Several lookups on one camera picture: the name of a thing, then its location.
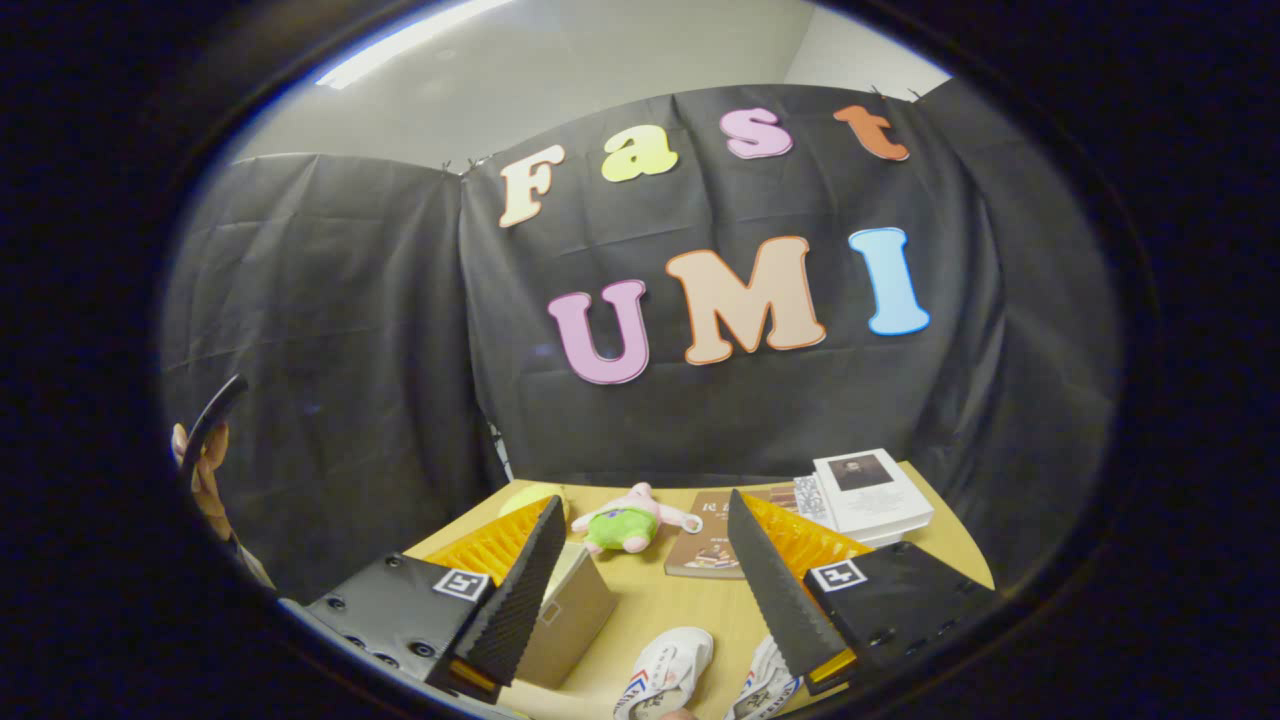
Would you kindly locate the white portrait cover book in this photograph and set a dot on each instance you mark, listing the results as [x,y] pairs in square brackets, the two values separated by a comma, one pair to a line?
[875,490]

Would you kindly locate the yellow round plush toy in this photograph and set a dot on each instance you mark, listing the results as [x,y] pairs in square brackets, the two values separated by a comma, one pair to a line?
[525,497]

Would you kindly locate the white sneaker shoe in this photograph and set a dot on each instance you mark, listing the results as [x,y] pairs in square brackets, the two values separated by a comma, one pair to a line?
[665,670]
[762,690]

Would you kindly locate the pink and green plush toy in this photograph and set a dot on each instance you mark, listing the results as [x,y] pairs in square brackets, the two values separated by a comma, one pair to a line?
[630,522]

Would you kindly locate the dark brown book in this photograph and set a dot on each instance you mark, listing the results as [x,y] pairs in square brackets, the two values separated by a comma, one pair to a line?
[782,495]

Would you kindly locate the beige fabric storage box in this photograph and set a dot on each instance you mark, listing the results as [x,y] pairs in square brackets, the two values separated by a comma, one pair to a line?
[575,625]

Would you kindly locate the brown cover book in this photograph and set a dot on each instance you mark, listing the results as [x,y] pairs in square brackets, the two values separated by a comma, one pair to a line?
[700,545]

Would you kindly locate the white black patterned strip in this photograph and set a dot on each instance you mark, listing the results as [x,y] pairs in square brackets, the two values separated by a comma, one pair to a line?
[500,450]

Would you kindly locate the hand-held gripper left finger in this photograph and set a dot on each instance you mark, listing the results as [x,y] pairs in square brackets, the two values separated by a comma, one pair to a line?
[515,600]

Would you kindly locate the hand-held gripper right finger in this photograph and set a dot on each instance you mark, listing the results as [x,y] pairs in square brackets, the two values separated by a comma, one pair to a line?
[775,590]

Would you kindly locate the black backdrop cloth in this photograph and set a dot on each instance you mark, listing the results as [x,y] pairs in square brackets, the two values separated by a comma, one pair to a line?
[400,330]

